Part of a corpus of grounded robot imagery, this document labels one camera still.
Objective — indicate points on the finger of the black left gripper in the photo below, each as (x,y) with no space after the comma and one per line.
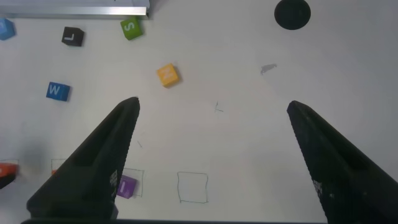
(4,182)

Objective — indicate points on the black letter L block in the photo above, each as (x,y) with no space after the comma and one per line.
(72,36)

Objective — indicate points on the black round table grommet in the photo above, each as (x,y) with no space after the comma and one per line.
(292,14)

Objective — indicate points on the purple letter I block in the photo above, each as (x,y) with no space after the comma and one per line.
(127,186)

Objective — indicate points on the orange letter R block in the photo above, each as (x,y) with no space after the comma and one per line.
(7,169)

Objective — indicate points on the yellow letter N block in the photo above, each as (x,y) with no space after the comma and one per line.
(168,75)

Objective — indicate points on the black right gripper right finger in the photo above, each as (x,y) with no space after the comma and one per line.
(348,174)

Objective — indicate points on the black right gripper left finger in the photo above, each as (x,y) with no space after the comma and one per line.
(93,161)

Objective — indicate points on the green letter S block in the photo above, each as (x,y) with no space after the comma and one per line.
(131,28)

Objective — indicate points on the blue letter W block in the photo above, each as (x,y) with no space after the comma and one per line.
(58,91)

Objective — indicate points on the light blue letter F block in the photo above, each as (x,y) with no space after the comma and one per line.
(4,29)

